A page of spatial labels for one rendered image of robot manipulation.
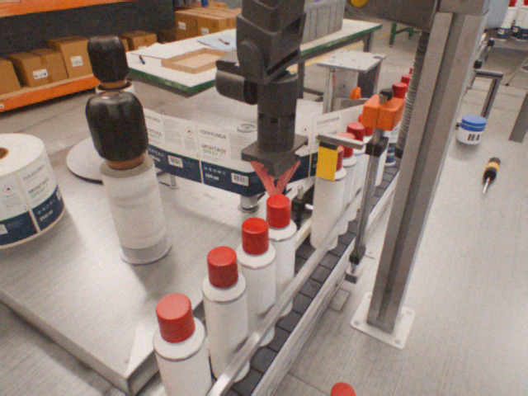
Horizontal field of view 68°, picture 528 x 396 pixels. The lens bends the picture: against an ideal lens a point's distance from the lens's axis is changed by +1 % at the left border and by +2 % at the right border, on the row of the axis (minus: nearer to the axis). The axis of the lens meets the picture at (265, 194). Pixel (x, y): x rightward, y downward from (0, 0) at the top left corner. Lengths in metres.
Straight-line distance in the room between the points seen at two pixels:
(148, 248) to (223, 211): 0.20
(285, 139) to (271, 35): 0.15
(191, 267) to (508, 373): 0.52
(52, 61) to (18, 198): 3.57
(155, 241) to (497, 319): 0.60
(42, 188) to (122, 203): 0.24
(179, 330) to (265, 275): 0.15
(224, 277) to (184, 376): 0.10
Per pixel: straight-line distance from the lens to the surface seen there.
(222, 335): 0.49
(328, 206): 0.68
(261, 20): 0.49
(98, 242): 0.82
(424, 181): 0.52
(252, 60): 0.50
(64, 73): 4.42
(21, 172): 0.83
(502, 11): 0.53
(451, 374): 0.69
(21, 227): 0.87
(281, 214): 0.50
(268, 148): 0.57
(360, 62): 0.91
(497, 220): 1.03
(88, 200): 0.95
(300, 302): 0.65
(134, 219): 0.68
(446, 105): 0.48
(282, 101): 0.54
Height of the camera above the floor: 1.37
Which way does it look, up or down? 34 degrees down
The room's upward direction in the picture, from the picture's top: straight up
